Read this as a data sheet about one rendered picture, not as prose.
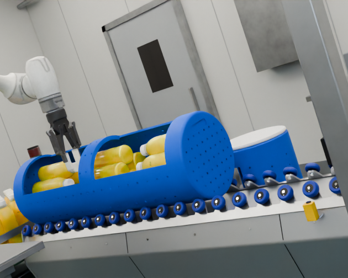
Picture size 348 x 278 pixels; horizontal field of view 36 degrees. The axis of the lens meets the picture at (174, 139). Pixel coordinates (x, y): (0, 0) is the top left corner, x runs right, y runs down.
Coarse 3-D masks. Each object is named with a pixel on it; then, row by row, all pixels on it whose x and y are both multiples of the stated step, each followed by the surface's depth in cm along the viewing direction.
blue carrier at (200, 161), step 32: (160, 128) 187; (192, 128) 165; (32, 160) 216; (192, 160) 162; (224, 160) 175; (64, 192) 193; (96, 192) 183; (128, 192) 175; (160, 192) 168; (192, 192) 162; (224, 192) 171
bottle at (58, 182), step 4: (44, 180) 211; (48, 180) 209; (52, 180) 206; (56, 180) 205; (60, 180) 204; (64, 180) 204; (36, 184) 212; (40, 184) 210; (44, 184) 208; (48, 184) 207; (52, 184) 205; (56, 184) 204; (60, 184) 204; (32, 188) 213; (36, 188) 211; (40, 188) 210; (44, 188) 208; (48, 188) 206; (52, 188) 205; (32, 192) 213; (36, 192) 211
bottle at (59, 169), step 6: (60, 162) 210; (42, 168) 216; (48, 168) 213; (54, 168) 210; (60, 168) 208; (66, 168) 207; (42, 174) 214; (48, 174) 212; (54, 174) 210; (60, 174) 208; (66, 174) 208; (72, 174) 209; (42, 180) 216
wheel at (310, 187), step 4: (304, 184) 142; (308, 184) 141; (312, 184) 140; (316, 184) 140; (304, 188) 141; (308, 188) 140; (312, 188) 140; (316, 188) 139; (304, 192) 141; (308, 192) 140; (312, 192) 139; (316, 192) 139; (308, 196) 140; (312, 196) 140
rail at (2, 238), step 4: (24, 224) 229; (28, 224) 230; (32, 224) 232; (16, 228) 225; (20, 228) 227; (8, 232) 222; (12, 232) 224; (16, 232) 225; (20, 232) 227; (0, 236) 219; (4, 236) 220; (8, 236) 222; (12, 236) 223; (0, 240) 219; (4, 240) 220
